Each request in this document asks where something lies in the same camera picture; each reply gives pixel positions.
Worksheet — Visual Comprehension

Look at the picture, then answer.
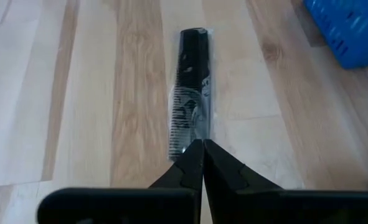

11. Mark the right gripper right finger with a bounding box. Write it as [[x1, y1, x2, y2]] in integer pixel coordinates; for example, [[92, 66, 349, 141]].
[[204, 139, 368, 224]]

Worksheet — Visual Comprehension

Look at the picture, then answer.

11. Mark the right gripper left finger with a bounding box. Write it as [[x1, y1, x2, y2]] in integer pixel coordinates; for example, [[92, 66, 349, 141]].
[[37, 139, 205, 224]]

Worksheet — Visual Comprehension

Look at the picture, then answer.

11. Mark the black comb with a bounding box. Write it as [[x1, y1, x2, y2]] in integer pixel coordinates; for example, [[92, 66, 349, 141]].
[[167, 27, 216, 162]]

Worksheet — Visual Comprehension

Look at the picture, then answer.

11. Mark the blue plastic basket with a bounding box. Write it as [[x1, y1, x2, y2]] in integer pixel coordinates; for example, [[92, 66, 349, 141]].
[[303, 0, 368, 70]]

